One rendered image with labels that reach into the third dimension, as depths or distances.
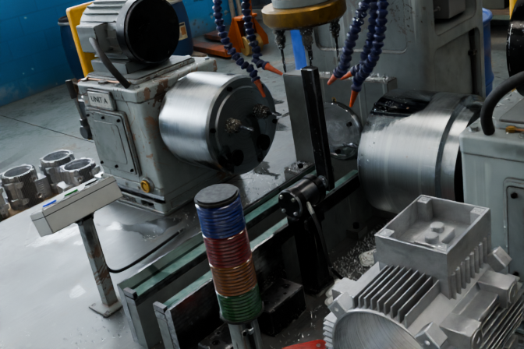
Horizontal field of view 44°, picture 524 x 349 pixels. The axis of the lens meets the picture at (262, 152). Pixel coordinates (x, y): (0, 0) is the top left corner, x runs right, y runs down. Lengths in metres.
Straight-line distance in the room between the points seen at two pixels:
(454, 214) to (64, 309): 0.92
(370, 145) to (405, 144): 0.07
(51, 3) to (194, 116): 5.69
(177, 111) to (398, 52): 0.55
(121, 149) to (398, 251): 1.11
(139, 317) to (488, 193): 0.66
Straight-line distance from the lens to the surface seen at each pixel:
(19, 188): 3.79
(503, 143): 1.05
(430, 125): 1.18
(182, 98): 1.60
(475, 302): 0.85
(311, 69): 1.21
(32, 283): 1.67
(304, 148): 1.64
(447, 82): 1.62
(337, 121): 1.52
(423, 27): 1.48
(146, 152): 1.73
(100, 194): 1.36
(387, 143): 1.20
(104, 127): 1.82
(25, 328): 1.51
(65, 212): 1.33
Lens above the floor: 1.57
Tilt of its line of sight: 22 degrees down
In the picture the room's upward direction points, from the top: 10 degrees counter-clockwise
